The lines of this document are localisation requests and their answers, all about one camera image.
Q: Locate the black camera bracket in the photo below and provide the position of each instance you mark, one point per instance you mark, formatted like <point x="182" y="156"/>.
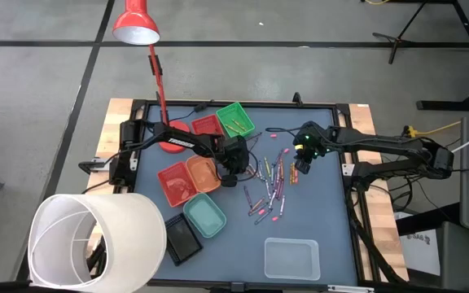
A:
<point x="297" y="97"/>

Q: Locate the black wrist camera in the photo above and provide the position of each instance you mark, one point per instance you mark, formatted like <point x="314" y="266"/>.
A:
<point x="229" y="181"/>
<point x="302" y="167"/>

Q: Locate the green mesh basket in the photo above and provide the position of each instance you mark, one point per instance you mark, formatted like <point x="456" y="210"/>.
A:
<point x="228" y="114"/>

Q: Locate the gray box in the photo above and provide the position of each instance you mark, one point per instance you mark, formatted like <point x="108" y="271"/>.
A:
<point x="458" y="252"/>

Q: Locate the black tripod stand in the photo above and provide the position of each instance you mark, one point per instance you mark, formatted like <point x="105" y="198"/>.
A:
<point x="399" y="40"/>

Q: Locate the red desk lamp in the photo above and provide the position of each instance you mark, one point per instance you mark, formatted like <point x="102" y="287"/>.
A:
<point x="136" y="24"/>

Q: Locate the red plastic bin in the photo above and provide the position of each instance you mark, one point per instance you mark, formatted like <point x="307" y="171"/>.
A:
<point x="175" y="185"/>

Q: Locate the light brown crayon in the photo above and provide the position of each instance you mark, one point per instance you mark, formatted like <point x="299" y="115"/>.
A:
<point x="257" y="204"/>

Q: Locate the white cardboard box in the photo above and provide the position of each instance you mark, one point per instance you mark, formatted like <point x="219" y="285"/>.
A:
<point x="419" y="252"/>

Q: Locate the black metal table frame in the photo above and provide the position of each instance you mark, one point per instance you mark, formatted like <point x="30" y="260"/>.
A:
<point x="259" y="103"/>

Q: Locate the black marker pen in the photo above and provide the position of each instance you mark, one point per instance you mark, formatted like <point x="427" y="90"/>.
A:
<point x="263" y="216"/>

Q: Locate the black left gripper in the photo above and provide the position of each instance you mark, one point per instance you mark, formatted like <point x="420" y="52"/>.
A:
<point x="234" y="154"/>

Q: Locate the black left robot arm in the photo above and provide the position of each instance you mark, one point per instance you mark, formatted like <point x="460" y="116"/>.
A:
<point x="181" y="142"/>

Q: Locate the clear plastic bin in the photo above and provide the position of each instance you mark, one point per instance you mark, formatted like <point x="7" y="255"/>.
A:
<point x="291" y="258"/>

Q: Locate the black desk leg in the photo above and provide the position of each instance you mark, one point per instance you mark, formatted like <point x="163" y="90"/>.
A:
<point x="454" y="105"/>

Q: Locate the orange plastic bin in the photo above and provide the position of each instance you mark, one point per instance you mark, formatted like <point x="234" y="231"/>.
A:
<point x="204" y="177"/>

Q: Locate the teal plastic bin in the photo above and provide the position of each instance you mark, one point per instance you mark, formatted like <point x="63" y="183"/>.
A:
<point x="204" y="215"/>

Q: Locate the orange crayon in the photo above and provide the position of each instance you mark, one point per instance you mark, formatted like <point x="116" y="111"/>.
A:
<point x="281" y="167"/>
<point x="291" y="173"/>

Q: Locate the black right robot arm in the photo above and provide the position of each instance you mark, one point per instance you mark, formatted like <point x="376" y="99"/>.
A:
<point x="381" y="144"/>

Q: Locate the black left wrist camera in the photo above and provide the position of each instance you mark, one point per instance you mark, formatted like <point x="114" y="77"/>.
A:
<point x="229" y="181"/>

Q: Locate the red mesh basket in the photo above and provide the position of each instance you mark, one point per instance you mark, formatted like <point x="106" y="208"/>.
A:
<point x="206" y="124"/>

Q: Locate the white label strip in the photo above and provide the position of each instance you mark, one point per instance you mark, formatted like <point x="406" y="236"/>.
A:
<point x="350" y="289"/>

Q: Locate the black clamp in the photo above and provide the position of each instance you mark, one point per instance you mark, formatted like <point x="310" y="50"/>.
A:
<point x="92" y="166"/>

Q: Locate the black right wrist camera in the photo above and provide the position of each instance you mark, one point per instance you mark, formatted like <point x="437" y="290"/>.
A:
<point x="302" y="167"/>

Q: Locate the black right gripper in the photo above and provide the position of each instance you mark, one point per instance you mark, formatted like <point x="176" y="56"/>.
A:
<point x="312" y="142"/>

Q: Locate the white drum lampshade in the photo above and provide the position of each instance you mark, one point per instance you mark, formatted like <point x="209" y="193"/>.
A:
<point x="137" y="244"/>

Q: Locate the black mesh basket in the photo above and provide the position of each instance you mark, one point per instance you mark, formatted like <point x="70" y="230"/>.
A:
<point x="182" y="240"/>

